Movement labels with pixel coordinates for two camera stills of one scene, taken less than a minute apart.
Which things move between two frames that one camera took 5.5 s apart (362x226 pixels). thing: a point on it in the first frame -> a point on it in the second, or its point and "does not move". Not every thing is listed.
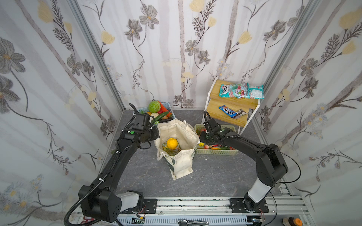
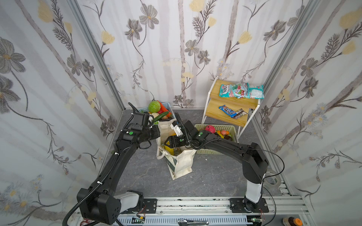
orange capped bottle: (292, 221) does not move
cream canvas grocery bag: (181, 164) does not move
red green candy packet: (239, 91) does not move
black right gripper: (208, 135) -> (172, 141)
